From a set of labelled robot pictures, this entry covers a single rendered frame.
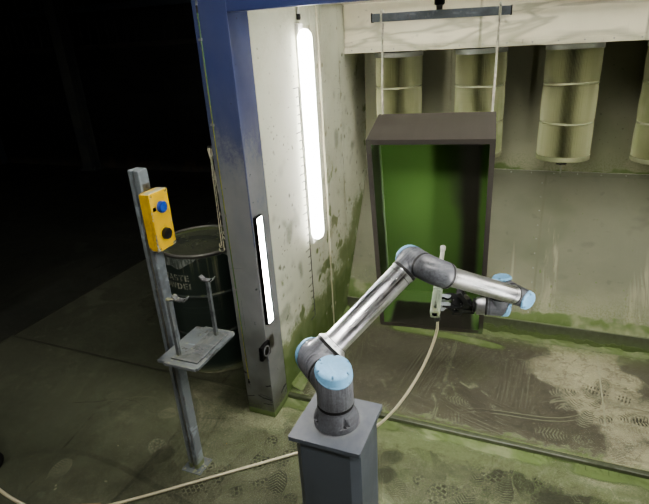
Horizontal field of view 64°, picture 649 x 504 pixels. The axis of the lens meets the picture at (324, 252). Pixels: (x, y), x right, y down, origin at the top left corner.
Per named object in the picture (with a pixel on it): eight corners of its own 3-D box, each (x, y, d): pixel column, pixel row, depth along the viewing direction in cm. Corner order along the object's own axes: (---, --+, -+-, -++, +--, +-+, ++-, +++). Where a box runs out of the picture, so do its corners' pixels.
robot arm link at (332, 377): (326, 418, 201) (323, 381, 194) (309, 393, 215) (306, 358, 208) (360, 405, 206) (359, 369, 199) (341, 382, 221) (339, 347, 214)
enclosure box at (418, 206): (389, 288, 343) (378, 114, 276) (483, 295, 326) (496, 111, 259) (380, 324, 316) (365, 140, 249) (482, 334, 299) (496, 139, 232)
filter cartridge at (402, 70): (415, 157, 413) (416, 46, 379) (429, 169, 380) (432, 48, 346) (370, 161, 410) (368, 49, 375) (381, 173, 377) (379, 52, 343)
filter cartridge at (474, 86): (479, 178, 349) (486, 47, 316) (439, 169, 377) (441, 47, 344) (513, 167, 367) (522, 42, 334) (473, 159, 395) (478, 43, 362)
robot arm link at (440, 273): (437, 260, 205) (542, 292, 239) (419, 250, 216) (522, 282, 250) (425, 286, 207) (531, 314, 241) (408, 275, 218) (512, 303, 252)
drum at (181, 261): (163, 353, 382) (139, 243, 347) (225, 321, 421) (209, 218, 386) (211, 383, 345) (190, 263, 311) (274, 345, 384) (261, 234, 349)
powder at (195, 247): (144, 246, 349) (144, 245, 348) (209, 223, 385) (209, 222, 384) (191, 265, 315) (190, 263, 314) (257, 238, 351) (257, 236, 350)
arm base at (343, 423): (350, 441, 202) (349, 421, 198) (306, 430, 209) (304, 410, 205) (365, 410, 218) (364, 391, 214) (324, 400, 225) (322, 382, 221)
